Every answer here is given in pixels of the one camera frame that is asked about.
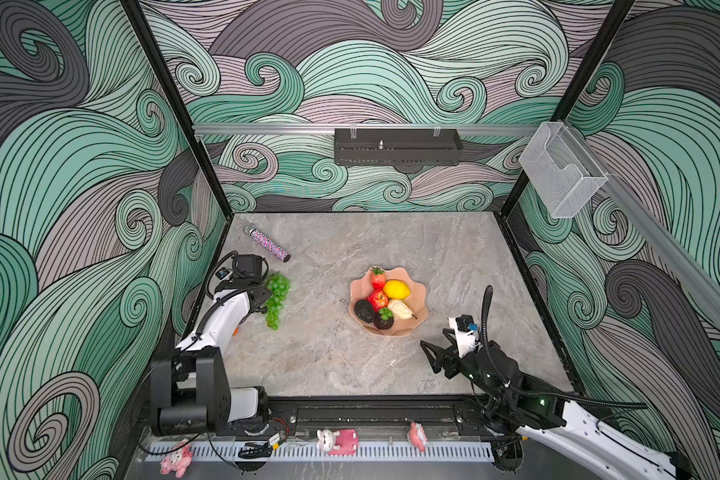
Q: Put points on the purple sprinkle tube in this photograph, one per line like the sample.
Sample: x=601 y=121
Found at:
x=267 y=243

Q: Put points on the dark brown fake fruit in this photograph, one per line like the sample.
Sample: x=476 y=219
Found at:
x=384 y=319

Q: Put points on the red fake strawberry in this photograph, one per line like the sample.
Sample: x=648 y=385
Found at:
x=377 y=278

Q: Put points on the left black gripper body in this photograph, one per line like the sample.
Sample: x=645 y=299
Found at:
x=264 y=291

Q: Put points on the white bunny pink toy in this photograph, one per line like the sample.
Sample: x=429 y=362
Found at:
x=337 y=442

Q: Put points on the aluminium rail back wall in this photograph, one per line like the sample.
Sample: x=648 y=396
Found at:
x=206 y=129

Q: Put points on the pink plush toy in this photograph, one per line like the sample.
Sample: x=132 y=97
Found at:
x=178 y=460

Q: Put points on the dark fake avocado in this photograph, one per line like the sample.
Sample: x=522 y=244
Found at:
x=364 y=311

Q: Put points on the yellow fake lemon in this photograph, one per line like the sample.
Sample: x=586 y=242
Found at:
x=396 y=289

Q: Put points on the red fake apple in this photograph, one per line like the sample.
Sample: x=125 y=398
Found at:
x=378 y=300

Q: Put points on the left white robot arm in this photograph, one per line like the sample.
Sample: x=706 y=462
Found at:
x=189 y=391

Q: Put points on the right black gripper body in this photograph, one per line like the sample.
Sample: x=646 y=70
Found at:
x=473 y=369

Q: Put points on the green fake grape bunch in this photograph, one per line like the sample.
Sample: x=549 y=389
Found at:
x=279 y=287

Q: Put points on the aluminium rail wall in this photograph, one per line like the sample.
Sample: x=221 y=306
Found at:
x=206 y=129
x=635 y=188

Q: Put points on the clear plastic wall holder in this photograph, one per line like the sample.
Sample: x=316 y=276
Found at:
x=562 y=168

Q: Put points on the black wall tray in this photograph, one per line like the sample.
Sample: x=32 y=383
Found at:
x=397 y=148

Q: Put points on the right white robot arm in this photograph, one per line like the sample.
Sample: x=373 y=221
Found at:
x=512 y=406

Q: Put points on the small pink figurine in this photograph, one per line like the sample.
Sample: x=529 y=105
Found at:
x=417 y=437

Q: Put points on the white slotted cable duct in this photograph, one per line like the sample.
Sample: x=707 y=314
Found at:
x=367 y=451

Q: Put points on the aluminium rail right wall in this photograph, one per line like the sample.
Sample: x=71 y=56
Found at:
x=635 y=188

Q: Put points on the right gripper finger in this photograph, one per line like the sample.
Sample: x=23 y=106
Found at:
x=450 y=367
x=437 y=354

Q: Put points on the pale fake pear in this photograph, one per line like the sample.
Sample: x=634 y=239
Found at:
x=400 y=309

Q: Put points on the pink wavy fruit bowl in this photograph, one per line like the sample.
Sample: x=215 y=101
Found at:
x=361 y=288

